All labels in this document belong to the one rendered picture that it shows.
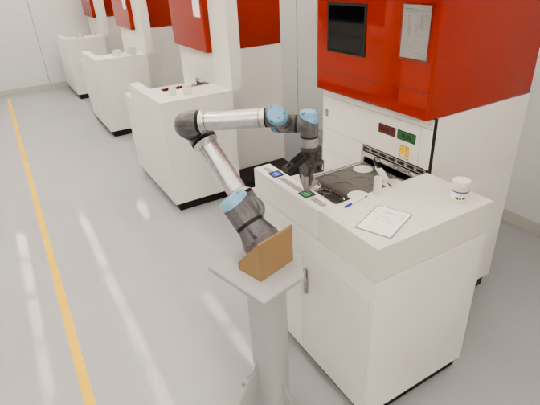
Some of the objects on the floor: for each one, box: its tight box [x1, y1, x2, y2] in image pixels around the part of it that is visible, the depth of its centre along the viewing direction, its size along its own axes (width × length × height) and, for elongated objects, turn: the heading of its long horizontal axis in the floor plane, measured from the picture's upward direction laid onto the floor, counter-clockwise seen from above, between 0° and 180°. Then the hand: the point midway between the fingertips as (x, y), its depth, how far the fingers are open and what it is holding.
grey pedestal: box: [208, 247, 304, 405], centre depth 187 cm, size 51×44×82 cm
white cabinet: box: [255, 193, 487, 405], centre depth 230 cm, size 64×96×82 cm, turn 36°
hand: (305, 190), depth 193 cm, fingers closed
